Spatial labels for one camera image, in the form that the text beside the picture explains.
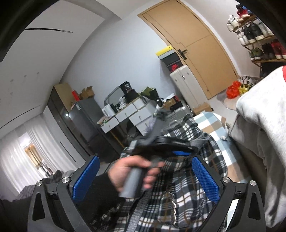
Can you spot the person's left forearm black sleeve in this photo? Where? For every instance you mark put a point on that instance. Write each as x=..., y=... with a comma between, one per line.
x=101, y=197

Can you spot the checkered bed blanket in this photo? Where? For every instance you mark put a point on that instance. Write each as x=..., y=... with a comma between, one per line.
x=214, y=125

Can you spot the cardboard box on floor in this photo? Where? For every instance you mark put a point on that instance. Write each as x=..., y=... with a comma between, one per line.
x=203, y=107

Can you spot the dark grey cabinet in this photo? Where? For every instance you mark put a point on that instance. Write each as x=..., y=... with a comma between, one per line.
x=79, y=123

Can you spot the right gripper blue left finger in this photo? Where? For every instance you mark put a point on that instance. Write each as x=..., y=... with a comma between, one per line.
x=82, y=179

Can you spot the plaid knit sweater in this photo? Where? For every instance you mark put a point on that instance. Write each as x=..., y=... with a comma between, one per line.
x=177, y=201

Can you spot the white kettle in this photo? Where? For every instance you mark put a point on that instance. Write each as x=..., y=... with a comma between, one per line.
x=108, y=111

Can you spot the grey hoodie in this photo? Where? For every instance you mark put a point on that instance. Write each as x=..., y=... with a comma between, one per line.
x=260, y=127

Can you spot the white dresser with drawers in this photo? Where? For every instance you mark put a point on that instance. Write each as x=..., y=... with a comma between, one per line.
x=140, y=112

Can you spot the white suitcase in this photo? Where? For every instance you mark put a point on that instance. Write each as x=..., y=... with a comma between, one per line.
x=189, y=98

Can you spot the wooden door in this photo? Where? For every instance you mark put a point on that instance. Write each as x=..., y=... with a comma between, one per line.
x=194, y=41

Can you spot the yellow shoe box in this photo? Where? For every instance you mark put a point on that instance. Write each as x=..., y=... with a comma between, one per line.
x=165, y=52

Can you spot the orange plastic bag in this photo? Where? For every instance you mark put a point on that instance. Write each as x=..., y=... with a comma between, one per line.
x=233, y=91

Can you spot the shoe rack with shoes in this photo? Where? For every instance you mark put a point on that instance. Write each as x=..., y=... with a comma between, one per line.
x=264, y=49

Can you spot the person's left hand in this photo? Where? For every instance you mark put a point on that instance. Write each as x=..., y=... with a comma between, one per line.
x=119, y=172

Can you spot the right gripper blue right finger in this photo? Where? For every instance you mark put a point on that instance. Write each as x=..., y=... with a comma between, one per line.
x=208, y=178

